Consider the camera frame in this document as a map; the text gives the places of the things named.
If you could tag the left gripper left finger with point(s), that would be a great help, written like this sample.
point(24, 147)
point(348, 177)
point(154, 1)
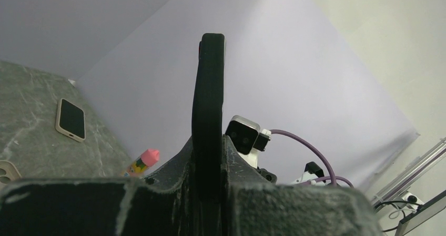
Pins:
point(156, 205)

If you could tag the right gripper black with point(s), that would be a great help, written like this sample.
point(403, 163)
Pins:
point(267, 175)

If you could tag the aluminium frame rail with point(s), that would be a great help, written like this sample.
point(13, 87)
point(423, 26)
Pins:
point(411, 174)

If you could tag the beige phone case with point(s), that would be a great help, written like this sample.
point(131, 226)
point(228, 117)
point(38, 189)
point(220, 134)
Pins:
point(9, 172)

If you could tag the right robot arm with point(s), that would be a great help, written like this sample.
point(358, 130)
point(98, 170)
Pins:
point(312, 175)

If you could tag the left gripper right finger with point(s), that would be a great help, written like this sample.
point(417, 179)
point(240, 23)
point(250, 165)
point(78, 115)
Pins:
point(251, 205)

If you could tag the phone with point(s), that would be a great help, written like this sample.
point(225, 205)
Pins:
point(70, 120)
point(206, 130)

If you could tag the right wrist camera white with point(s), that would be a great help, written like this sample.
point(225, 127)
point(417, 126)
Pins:
point(248, 138)

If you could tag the phone in pink case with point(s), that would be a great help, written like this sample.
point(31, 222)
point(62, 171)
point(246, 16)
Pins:
point(70, 120)

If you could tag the pink capped small bottle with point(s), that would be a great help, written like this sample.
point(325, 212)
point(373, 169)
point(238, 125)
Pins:
point(145, 161)

